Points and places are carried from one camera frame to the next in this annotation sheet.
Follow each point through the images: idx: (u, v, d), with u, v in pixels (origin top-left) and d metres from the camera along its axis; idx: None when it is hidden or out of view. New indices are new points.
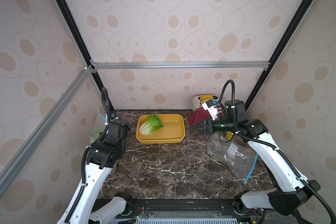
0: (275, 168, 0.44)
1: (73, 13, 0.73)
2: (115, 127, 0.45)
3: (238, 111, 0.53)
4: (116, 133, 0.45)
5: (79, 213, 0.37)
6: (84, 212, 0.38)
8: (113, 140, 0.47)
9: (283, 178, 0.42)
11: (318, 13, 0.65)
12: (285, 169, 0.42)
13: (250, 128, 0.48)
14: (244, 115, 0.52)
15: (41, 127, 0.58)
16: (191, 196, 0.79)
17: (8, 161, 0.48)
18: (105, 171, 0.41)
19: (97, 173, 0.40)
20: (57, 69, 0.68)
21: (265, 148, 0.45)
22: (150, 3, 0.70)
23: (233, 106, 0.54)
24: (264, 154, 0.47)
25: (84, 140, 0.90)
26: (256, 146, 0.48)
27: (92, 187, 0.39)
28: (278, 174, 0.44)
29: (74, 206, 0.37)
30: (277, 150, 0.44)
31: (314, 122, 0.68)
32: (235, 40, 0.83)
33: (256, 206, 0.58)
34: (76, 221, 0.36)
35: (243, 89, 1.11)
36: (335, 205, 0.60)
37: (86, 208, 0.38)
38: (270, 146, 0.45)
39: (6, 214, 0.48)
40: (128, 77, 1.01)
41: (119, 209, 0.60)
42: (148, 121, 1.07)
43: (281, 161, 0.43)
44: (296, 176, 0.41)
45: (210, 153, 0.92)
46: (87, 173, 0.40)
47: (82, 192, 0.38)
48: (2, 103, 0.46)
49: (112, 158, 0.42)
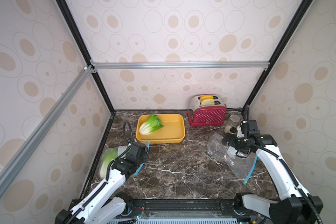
0: (276, 176, 0.47)
1: (73, 13, 0.73)
2: (135, 147, 0.60)
3: (250, 125, 0.62)
4: (135, 152, 0.60)
5: (94, 203, 0.43)
6: (98, 205, 0.45)
8: (132, 158, 0.60)
9: (281, 186, 0.44)
11: (318, 13, 0.65)
12: (284, 177, 0.44)
13: (258, 138, 0.54)
14: (257, 130, 0.60)
15: (42, 127, 0.58)
16: (191, 196, 0.79)
17: (7, 162, 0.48)
18: (122, 179, 0.52)
19: (117, 176, 0.51)
20: (57, 69, 0.68)
21: (269, 157, 0.50)
22: (150, 3, 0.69)
23: (245, 122, 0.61)
24: (268, 163, 0.50)
25: (84, 140, 0.90)
26: (262, 155, 0.53)
27: (110, 187, 0.48)
28: (278, 183, 0.46)
29: (93, 195, 0.45)
30: (280, 159, 0.48)
31: (314, 123, 0.68)
32: (235, 40, 0.83)
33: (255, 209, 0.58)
34: (90, 210, 0.42)
35: (244, 90, 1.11)
36: (335, 205, 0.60)
37: (100, 202, 0.45)
38: (272, 154, 0.49)
39: (6, 214, 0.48)
40: (128, 77, 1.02)
41: (116, 211, 0.59)
42: (148, 121, 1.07)
43: (283, 170, 0.45)
44: (294, 185, 0.42)
45: (210, 153, 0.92)
46: (110, 174, 0.51)
47: (102, 187, 0.47)
48: (2, 103, 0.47)
49: (129, 172, 0.55)
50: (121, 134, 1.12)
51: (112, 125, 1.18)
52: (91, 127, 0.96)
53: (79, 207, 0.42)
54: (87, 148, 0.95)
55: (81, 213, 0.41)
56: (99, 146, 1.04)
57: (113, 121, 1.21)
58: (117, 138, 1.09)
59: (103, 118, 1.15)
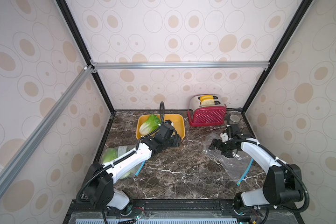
0: (259, 158, 0.55)
1: (73, 13, 0.73)
2: (164, 128, 0.60)
3: (233, 128, 0.74)
4: (164, 133, 0.61)
5: (122, 165, 0.46)
6: (124, 168, 0.47)
8: (159, 138, 0.62)
9: (266, 164, 0.51)
11: (318, 13, 0.65)
12: (265, 155, 0.52)
13: (240, 135, 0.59)
14: (239, 130, 0.71)
15: (42, 127, 0.58)
16: (191, 196, 0.79)
17: (7, 162, 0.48)
18: (149, 155, 0.55)
19: (146, 150, 0.54)
20: (57, 69, 0.68)
21: (251, 145, 0.59)
22: (150, 3, 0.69)
23: (228, 125, 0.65)
24: (250, 150, 0.60)
25: (84, 140, 0.90)
26: (245, 146, 0.62)
27: (138, 157, 0.51)
28: (262, 164, 0.53)
29: (123, 157, 0.48)
30: (259, 144, 0.58)
31: (314, 123, 0.68)
32: (235, 40, 0.83)
33: (254, 203, 0.59)
34: (118, 170, 0.45)
35: (244, 90, 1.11)
36: (335, 205, 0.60)
37: (127, 167, 0.48)
38: (252, 142, 0.60)
39: (6, 214, 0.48)
40: (128, 77, 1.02)
41: (122, 203, 0.61)
42: (148, 121, 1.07)
43: (262, 151, 0.54)
44: (273, 158, 0.50)
45: (206, 151, 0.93)
46: (139, 146, 0.54)
47: (131, 154, 0.50)
48: (2, 103, 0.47)
49: (155, 150, 0.57)
50: (121, 134, 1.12)
51: (112, 125, 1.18)
52: (91, 128, 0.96)
53: (109, 164, 0.45)
54: (87, 148, 0.95)
55: (110, 170, 0.44)
56: (99, 146, 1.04)
57: (113, 121, 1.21)
58: (117, 138, 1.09)
59: (103, 118, 1.15)
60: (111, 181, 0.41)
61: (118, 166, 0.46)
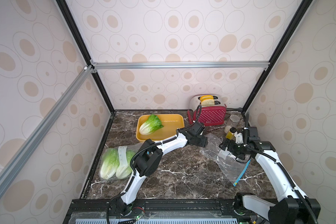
0: (273, 178, 0.48)
1: (73, 13, 0.73)
2: (197, 123, 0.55)
3: (251, 132, 0.65)
4: (196, 129, 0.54)
5: (168, 145, 0.58)
6: (168, 149, 0.58)
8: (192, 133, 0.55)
9: (279, 188, 0.45)
11: (318, 13, 0.65)
12: (282, 179, 0.45)
13: (257, 143, 0.57)
14: (257, 137, 0.62)
15: (42, 127, 0.58)
16: (191, 196, 0.79)
17: (8, 162, 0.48)
18: (184, 143, 0.66)
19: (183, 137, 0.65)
20: (57, 69, 0.68)
21: (268, 161, 0.51)
22: (150, 3, 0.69)
23: (245, 128, 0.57)
24: (266, 166, 0.52)
25: (84, 140, 0.90)
26: (261, 159, 0.55)
27: (178, 142, 0.62)
28: (275, 185, 0.47)
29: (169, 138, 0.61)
30: (277, 163, 0.50)
31: (314, 123, 0.68)
32: (235, 40, 0.83)
33: (254, 210, 0.59)
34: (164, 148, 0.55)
35: (244, 90, 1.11)
36: (334, 206, 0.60)
37: (170, 148, 0.59)
38: (270, 158, 0.51)
39: (6, 214, 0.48)
40: (128, 77, 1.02)
41: (131, 196, 0.63)
42: (148, 121, 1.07)
43: (280, 172, 0.47)
44: (291, 186, 0.43)
45: (203, 151, 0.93)
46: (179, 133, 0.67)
47: (173, 138, 0.62)
48: (2, 103, 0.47)
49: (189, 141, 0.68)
50: (121, 134, 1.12)
51: (112, 125, 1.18)
52: (91, 128, 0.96)
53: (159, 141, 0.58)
54: (87, 148, 0.95)
55: (159, 146, 0.55)
56: (99, 146, 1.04)
57: (113, 122, 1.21)
58: (117, 138, 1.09)
59: (103, 118, 1.15)
60: (161, 154, 0.52)
61: (165, 145, 0.57)
